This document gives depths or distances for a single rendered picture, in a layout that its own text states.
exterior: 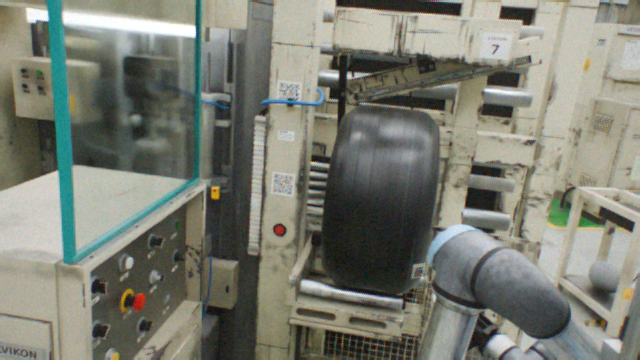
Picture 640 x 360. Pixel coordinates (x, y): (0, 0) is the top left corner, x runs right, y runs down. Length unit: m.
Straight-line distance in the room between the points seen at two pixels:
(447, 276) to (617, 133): 4.93
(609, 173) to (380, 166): 4.64
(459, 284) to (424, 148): 0.54
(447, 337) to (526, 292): 0.20
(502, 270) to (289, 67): 0.91
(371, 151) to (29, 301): 0.87
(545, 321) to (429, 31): 1.09
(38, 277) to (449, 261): 0.75
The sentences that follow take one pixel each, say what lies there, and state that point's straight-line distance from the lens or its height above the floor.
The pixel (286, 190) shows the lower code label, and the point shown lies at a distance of 1.63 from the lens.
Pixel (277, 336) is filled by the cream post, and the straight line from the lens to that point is 1.87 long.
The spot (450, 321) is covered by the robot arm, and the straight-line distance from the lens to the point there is 1.05.
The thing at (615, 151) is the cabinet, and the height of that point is 0.78.
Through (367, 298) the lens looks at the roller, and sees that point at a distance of 1.65.
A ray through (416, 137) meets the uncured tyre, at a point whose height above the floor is 1.44.
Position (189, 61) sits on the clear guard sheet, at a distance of 1.35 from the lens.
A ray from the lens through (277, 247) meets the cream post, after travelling 1.71.
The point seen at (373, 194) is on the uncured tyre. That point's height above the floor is 1.29.
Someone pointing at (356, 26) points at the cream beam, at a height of 1.72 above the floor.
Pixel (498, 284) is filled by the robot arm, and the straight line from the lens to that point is 0.94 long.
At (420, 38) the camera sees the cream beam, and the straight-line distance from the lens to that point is 1.78.
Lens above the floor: 1.71
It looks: 16 degrees down
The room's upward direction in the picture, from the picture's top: 5 degrees clockwise
